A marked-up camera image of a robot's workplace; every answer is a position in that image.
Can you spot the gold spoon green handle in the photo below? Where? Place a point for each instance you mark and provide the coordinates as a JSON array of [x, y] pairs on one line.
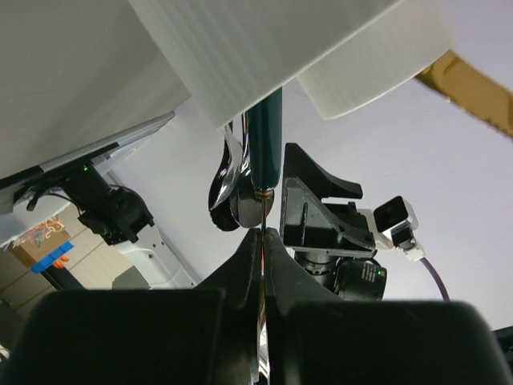
[[264, 124]]

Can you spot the white divided round container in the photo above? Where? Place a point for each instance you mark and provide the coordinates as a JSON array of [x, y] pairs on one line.
[[75, 72]]

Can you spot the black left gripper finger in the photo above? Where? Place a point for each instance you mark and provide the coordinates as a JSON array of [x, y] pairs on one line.
[[204, 335]]

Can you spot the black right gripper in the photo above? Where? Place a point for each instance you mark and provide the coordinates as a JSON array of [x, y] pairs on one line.
[[315, 337]]

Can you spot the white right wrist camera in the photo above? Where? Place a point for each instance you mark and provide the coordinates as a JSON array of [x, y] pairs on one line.
[[392, 225]]

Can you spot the silver ornate spoon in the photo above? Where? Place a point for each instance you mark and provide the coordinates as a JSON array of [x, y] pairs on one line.
[[223, 185]]

